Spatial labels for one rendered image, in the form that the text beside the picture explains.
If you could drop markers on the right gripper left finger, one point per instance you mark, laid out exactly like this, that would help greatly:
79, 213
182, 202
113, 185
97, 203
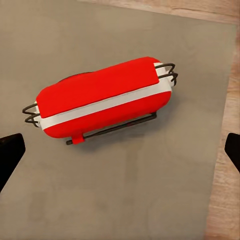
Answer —
12, 149

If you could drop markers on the radio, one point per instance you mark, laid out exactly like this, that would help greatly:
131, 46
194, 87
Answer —
92, 100

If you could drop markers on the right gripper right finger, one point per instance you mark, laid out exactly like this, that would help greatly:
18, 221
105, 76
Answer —
232, 149

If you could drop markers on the coffee table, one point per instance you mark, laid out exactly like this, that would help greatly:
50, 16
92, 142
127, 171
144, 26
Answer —
148, 181

